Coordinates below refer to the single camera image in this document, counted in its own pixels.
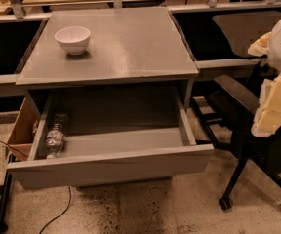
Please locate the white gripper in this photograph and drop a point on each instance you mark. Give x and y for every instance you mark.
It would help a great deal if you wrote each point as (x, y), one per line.
(268, 114)

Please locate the clear plastic water bottle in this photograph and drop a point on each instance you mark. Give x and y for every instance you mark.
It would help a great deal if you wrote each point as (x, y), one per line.
(54, 140)

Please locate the grey drawer cabinet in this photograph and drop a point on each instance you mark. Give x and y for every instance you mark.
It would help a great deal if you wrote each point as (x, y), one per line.
(138, 46)

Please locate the grey open top drawer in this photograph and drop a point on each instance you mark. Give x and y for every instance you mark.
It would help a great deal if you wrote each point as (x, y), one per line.
(114, 135)

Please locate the black office chair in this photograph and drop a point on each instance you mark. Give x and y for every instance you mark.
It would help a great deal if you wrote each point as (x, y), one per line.
(235, 104)

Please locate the white ceramic bowl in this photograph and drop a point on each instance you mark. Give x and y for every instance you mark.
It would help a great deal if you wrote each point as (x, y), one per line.
(74, 39)

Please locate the brown cardboard box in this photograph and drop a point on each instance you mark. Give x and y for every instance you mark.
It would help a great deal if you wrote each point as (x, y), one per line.
(23, 132)

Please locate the black table leg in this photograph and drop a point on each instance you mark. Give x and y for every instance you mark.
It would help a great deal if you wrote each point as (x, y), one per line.
(4, 197)

